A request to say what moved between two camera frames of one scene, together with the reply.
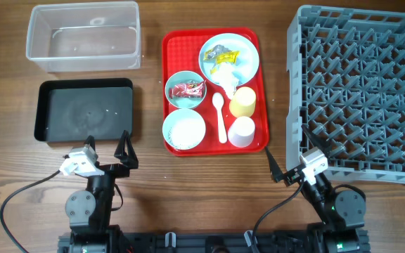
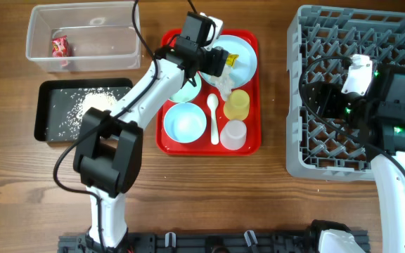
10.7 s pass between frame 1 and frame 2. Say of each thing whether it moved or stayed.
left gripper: moved
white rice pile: moved
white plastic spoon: moved
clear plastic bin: stayed
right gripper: moved
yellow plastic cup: moved
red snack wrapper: moved
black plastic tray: stayed
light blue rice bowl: moved
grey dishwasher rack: stayed
